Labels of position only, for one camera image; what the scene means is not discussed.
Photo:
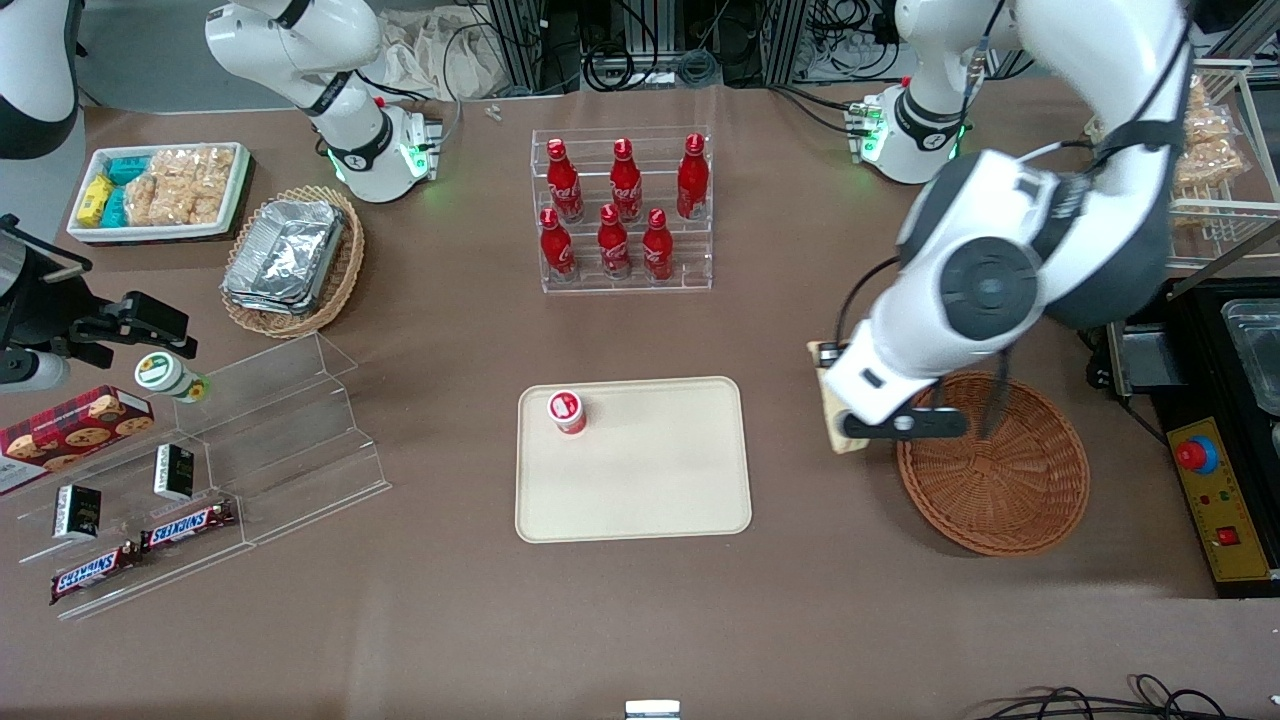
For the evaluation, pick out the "aluminium foil container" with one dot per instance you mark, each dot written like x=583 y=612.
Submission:
x=285 y=255

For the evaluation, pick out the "red cola bottle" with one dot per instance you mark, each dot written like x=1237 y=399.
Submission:
x=556 y=248
x=692 y=180
x=564 y=185
x=657 y=248
x=613 y=245
x=626 y=185

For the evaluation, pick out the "green sunflower yogurt cup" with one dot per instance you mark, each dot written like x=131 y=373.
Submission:
x=165 y=375

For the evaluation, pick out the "white cloth bag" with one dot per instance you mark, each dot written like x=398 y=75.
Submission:
x=440 y=55

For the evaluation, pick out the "clear rice cracker bag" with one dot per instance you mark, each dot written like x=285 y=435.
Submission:
x=152 y=190
x=207 y=180

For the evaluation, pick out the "white triangle-cut sandwich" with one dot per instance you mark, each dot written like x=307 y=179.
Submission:
x=823 y=375

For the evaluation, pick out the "beige plastic serving tray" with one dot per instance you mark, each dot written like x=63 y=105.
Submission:
x=640 y=480

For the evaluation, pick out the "red strawberry yogurt cup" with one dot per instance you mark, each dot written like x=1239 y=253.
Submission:
x=566 y=412

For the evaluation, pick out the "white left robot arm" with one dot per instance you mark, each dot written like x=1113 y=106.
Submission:
x=1000 y=290

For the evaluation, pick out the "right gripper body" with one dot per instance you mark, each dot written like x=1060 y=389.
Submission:
x=42 y=308

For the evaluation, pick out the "clear acrylic bottle stand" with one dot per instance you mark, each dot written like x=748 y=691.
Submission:
x=690 y=255

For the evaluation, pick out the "black equipment case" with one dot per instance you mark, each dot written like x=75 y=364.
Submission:
x=1262 y=480

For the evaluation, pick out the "Snickers chocolate bar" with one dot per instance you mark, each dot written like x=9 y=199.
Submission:
x=190 y=525
x=95 y=572

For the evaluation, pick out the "small black chocolate box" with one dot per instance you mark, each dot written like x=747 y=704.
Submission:
x=77 y=512
x=173 y=472

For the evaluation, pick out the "light woven wicker basket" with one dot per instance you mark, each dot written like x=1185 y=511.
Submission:
x=340 y=270

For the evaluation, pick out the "grey black box device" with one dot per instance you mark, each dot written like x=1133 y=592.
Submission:
x=1145 y=360

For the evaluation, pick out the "brown round wicker basket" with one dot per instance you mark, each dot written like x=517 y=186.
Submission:
x=1020 y=480

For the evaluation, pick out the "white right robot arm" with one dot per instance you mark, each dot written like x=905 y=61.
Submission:
x=300 y=40

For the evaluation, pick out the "yellow snack packet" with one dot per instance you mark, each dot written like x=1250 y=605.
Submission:
x=95 y=200

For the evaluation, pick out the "red plaid cookie box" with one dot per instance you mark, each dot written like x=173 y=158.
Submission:
x=70 y=432

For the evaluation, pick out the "white rectangular snack tray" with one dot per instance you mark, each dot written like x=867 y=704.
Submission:
x=90 y=232

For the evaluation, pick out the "teal snack packet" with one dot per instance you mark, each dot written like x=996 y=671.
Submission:
x=128 y=170
x=115 y=208

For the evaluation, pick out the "clear fried snack bag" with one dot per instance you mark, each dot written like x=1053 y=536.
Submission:
x=1200 y=98
x=1212 y=150

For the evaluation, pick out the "red emergency stop button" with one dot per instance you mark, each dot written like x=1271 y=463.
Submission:
x=1195 y=455

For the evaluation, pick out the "yellow control panel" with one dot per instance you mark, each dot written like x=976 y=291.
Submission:
x=1225 y=500

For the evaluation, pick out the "clear acrylic stepped stand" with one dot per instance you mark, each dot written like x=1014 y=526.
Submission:
x=290 y=440

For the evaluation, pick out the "steel gastronorm pan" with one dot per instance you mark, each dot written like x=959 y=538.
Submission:
x=1255 y=355

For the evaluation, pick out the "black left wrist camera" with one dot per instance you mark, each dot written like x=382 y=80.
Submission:
x=834 y=353

